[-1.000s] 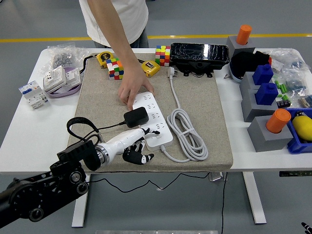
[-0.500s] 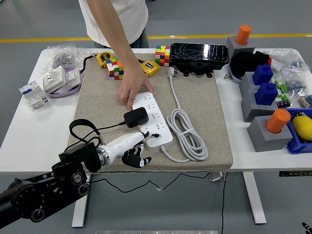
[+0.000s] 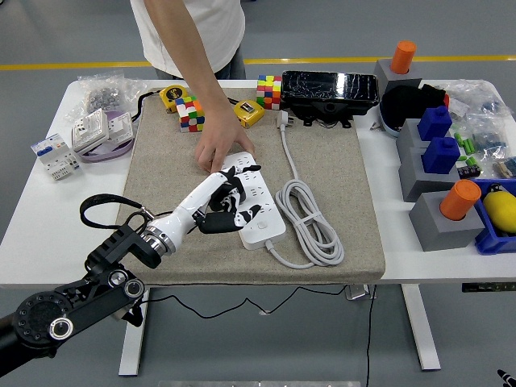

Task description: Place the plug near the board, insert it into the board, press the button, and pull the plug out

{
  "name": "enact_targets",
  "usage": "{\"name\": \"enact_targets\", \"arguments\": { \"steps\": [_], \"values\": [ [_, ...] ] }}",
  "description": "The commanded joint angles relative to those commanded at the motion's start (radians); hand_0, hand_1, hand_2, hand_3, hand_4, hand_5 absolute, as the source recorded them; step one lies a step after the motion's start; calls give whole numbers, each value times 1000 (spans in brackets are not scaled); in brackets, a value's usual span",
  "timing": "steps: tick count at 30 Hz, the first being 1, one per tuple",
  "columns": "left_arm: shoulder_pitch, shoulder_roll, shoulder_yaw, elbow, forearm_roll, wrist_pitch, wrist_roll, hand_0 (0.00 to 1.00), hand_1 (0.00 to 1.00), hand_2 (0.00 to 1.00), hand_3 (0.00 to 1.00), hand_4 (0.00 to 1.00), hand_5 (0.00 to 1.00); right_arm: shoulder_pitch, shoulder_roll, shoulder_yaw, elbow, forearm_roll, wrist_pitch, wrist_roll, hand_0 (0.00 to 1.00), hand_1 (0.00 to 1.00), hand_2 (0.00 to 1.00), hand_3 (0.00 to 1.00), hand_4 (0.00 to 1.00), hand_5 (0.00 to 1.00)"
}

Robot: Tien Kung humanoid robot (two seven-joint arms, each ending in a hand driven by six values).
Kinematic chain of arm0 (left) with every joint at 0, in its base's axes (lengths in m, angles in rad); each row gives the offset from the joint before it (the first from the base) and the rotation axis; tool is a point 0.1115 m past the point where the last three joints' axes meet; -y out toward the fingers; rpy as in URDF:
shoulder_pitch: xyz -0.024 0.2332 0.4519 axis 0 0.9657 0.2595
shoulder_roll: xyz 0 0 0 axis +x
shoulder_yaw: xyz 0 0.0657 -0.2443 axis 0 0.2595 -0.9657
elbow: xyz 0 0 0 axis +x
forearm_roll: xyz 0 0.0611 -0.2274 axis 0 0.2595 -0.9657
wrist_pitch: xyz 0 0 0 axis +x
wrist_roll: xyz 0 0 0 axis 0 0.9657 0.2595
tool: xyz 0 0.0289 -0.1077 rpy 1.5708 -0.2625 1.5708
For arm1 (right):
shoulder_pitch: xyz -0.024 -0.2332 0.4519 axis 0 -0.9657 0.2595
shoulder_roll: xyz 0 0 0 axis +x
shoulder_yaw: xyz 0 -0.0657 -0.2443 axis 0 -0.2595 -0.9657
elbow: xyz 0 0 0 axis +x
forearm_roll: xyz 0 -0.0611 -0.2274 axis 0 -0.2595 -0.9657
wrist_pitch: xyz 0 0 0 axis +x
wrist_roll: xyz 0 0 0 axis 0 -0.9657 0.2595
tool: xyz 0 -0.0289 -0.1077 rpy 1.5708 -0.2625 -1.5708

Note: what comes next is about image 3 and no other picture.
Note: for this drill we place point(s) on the orange cylinder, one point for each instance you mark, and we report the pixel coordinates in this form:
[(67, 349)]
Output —
[(459, 199), (403, 58)]

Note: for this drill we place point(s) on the clear bag of small parts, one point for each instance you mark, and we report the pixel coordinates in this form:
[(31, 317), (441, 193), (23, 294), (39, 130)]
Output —
[(475, 96)]

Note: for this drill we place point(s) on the rubik's cube with white face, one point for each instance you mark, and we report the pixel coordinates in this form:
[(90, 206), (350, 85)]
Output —
[(189, 115)]

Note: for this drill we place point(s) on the blue block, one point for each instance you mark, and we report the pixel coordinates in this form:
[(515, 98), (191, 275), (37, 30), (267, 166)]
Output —
[(439, 157), (433, 123)]

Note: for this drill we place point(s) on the person's right forearm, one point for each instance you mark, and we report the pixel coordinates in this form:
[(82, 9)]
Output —
[(185, 56)]

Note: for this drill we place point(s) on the blue plastic bin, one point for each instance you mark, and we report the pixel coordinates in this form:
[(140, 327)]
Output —
[(492, 242)]

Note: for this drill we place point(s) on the white table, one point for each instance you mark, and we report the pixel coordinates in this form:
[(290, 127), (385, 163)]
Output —
[(403, 266)]

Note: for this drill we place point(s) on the metal bracket under table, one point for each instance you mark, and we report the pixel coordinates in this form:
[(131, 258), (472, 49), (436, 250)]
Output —
[(359, 292)]

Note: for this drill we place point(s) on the black table control panel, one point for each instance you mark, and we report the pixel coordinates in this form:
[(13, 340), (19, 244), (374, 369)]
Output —
[(488, 287)]

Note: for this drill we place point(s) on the yellow tape measure round label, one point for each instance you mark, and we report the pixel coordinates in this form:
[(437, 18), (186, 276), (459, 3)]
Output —
[(171, 94)]

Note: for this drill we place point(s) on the small circuit board module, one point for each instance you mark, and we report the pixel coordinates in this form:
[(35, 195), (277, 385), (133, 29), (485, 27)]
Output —
[(506, 167)]

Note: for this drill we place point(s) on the clear bag of blue parts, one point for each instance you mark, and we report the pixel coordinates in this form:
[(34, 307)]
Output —
[(489, 137)]

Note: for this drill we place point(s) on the person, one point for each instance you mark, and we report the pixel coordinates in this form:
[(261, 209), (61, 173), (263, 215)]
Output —
[(217, 32)]

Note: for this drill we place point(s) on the green plastic cylinder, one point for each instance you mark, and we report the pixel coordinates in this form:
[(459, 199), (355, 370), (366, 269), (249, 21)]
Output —
[(458, 140), (469, 146)]

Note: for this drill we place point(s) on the rubik's cube with yellow face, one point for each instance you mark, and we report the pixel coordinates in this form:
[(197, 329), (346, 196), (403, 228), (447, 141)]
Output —
[(269, 92)]

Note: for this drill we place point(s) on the black plug adapter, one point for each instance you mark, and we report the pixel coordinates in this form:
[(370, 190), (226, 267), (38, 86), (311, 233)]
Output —
[(238, 188)]

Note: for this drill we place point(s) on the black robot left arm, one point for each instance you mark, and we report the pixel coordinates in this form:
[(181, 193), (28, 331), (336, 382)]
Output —
[(60, 314)]

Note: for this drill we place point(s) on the grey-brown mat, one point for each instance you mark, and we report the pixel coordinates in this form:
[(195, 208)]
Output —
[(181, 262)]

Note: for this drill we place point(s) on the white blue round device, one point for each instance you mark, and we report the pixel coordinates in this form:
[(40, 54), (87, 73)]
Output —
[(389, 127)]

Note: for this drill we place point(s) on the black cloth cap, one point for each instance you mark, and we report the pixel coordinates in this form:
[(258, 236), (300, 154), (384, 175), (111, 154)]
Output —
[(403, 105)]

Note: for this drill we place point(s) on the purple tape roll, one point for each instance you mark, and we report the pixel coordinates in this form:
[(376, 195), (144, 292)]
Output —
[(105, 155)]

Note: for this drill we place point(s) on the grey block with square hole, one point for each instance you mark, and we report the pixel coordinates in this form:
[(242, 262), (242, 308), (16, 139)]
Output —
[(415, 181), (407, 139)]

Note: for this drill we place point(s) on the person's right hand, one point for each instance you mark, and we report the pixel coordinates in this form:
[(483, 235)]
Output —
[(223, 131)]

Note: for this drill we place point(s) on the small black component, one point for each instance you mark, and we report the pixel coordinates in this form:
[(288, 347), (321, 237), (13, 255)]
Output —
[(468, 171)]

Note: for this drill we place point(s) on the white circuit breaker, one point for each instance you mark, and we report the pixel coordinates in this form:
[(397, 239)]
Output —
[(52, 158)]

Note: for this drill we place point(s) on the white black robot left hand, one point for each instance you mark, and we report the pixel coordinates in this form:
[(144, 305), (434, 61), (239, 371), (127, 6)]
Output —
[(193, 199)]

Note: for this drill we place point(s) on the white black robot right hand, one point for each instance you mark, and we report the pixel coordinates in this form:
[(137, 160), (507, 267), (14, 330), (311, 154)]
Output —
[(507, 379)]

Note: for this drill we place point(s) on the black device with glossy top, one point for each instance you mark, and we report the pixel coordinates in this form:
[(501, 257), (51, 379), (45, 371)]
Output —
[(322, 86)]

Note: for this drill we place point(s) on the grey block with round hole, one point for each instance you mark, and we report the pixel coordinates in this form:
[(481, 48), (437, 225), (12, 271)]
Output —
[(435, 234), (385, 74)]

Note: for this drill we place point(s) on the yellow tape measure square label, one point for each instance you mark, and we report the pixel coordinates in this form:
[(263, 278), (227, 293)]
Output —
[(248, 113)]

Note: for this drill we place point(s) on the white power strip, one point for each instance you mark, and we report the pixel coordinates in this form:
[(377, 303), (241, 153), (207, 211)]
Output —
[(258, 240)]

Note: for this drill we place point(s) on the white wall switch panel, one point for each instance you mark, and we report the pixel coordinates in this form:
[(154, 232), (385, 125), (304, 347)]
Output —
[(121, 129)]

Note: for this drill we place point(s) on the plastic bag of metal nuts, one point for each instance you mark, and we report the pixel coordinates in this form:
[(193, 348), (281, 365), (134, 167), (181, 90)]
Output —
[(101, 96)]

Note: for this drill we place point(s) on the yellow plush toy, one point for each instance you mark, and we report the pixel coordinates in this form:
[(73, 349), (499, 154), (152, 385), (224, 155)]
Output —
[(502, 209)]

